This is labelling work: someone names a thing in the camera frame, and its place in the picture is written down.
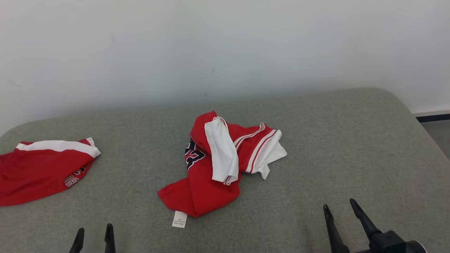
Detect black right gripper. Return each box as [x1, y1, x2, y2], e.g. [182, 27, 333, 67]
[323, 199, 382, 253]

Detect dark wall baseboard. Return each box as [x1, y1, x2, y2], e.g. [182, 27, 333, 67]
[416, 113, 450, 123]

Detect red Bulls jersey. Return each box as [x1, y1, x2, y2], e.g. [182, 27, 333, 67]
[157, 111, 288, 229]

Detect red shorts with white band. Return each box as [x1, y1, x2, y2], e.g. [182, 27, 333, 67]
[0, 137, 102, 207]

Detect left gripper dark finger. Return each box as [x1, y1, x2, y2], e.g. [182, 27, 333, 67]
[104, 223, 116, 253]
[69, 228, 85, 253]

